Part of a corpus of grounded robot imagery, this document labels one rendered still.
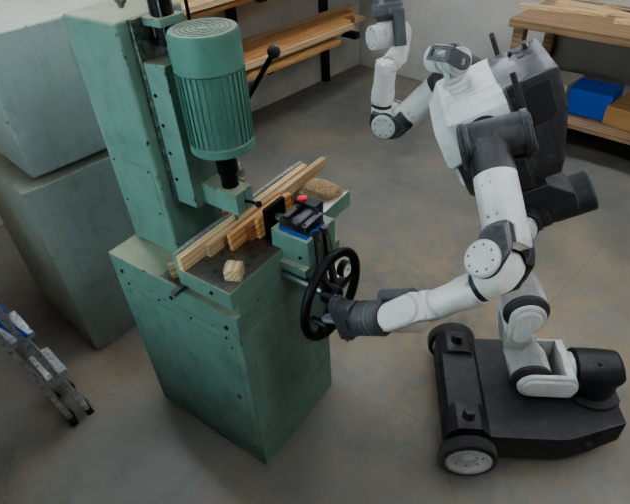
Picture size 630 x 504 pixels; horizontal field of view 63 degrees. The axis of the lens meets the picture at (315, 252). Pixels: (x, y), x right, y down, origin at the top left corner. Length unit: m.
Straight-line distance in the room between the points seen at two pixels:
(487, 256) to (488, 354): 1.23
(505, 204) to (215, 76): 0.71
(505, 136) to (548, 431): 1.23
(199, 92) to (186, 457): 1.42
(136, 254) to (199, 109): 0.64
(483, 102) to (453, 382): 1.17
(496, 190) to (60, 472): 1.90
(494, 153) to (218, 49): 0.65
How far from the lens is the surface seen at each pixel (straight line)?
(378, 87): 1.66
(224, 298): 1.44
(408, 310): 1.14
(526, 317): 1.75
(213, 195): 1.55
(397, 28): 1.57
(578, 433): 2.13
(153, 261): 1.75
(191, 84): 1.32
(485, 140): 1.16
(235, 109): 1.35
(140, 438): 2.31
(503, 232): 1.06
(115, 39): 1.44
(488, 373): 2.19
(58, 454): 2.41
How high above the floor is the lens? 1.85
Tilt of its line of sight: 39 degrees down
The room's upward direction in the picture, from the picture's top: 4 degrees counter-clockwise
